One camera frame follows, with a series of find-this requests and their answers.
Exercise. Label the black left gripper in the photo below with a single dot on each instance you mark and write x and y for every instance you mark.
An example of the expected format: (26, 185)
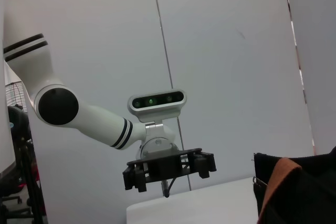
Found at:
(170, 167)

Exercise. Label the metal zipper pull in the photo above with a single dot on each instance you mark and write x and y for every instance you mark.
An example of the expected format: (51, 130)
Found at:
(260, 181)

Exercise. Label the black office chair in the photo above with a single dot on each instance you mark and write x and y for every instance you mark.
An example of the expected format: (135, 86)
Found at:
(18, 121)

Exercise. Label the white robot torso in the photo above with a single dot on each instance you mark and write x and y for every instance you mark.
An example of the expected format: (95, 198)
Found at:
(5, 129)

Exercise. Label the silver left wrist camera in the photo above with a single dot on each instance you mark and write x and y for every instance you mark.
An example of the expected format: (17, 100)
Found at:
(157, 101)

